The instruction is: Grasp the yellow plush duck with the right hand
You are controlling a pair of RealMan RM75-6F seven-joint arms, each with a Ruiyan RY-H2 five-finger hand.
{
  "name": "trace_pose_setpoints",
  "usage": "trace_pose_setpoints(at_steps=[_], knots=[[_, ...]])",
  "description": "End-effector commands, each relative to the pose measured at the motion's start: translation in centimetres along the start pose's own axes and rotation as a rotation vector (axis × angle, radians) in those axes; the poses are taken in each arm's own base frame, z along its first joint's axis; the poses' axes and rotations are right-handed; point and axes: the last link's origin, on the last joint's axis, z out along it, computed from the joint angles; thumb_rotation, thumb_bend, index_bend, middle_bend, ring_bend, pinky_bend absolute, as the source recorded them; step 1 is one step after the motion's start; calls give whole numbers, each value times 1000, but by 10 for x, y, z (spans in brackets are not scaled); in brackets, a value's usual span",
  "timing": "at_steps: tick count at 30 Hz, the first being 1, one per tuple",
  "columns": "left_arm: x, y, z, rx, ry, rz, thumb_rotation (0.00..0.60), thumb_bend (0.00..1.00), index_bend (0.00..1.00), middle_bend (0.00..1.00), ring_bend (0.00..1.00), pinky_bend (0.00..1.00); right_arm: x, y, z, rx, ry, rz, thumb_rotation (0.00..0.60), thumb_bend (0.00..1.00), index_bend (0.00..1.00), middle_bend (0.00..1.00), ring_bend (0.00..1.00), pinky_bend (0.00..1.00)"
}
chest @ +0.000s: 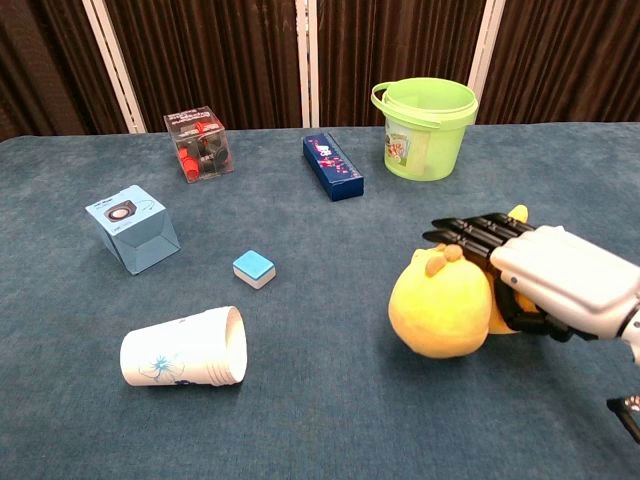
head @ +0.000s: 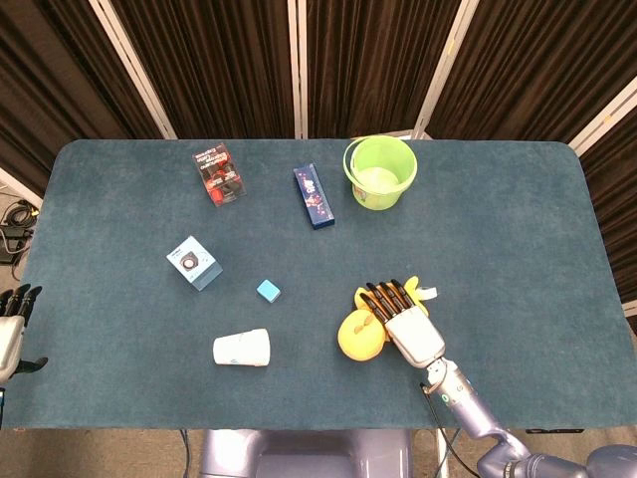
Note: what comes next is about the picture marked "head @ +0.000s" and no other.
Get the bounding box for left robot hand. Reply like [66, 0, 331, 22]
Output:
[0, 284, 50, 384]

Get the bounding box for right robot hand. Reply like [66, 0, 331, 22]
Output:
[358, 279, 447, 370]

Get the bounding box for yellow plush duck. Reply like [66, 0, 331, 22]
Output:
[337, 276, 441, 361]

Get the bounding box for blue table cloth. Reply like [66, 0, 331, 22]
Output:
[2, 138, 637, 432]

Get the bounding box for small blue cube block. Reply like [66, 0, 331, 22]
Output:
[256, 279, 282, 304]

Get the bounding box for green plastic bucket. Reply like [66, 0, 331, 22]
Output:
[341, 135, 419, 210]

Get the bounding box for dark blue long box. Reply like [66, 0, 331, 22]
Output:
[292, 161, 336, 230]

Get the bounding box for robot torso base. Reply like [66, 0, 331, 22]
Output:
[197, 428, 415, 478]

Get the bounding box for white paper cup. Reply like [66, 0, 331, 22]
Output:
[212, 328, 272, 369]

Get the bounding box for light blue product box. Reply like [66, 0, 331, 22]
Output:
[165, 235, 224, 292]

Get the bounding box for red black product package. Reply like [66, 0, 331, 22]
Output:
[191, 142, 249, 208]

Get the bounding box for dark pleated curtain screen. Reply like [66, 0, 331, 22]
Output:
[0, 0, 637, 330]

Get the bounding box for black cables on floor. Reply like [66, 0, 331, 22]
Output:
[0, 196, 41, 280]

